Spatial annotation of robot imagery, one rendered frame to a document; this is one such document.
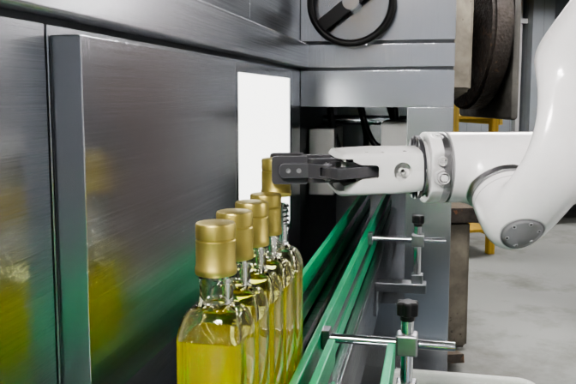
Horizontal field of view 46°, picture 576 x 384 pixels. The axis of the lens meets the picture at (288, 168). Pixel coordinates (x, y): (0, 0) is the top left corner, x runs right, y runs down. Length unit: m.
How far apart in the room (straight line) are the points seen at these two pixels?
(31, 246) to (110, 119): 0.14
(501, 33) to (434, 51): 2.24
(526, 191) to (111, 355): 0.44
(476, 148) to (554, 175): 0.11
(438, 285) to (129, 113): 1.19
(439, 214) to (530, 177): 0.99
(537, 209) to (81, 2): 0.49
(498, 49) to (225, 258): 3.44
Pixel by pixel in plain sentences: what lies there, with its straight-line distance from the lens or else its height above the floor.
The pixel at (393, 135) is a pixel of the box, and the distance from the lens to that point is 1.80.
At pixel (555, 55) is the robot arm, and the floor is 1.48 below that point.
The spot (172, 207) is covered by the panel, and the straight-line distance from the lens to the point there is 0.81.
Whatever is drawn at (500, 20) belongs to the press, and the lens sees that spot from 3.92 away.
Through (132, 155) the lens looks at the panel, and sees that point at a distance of 0.71.
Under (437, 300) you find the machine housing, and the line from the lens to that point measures 1.77.
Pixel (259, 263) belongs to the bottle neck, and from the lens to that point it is 0.69.
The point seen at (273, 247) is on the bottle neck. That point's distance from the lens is 0.74.
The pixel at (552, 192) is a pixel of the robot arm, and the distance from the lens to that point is 0.74.
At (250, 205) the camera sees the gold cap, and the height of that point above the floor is 1.33.
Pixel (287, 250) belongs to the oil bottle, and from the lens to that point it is 0.80.
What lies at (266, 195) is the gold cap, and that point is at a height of 1.33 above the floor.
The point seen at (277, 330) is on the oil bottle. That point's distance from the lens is 0.71.
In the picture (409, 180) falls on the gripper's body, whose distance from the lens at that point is 0.77.
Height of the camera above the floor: 1.44
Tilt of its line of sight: 6 degrees down
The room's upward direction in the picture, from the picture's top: straight up
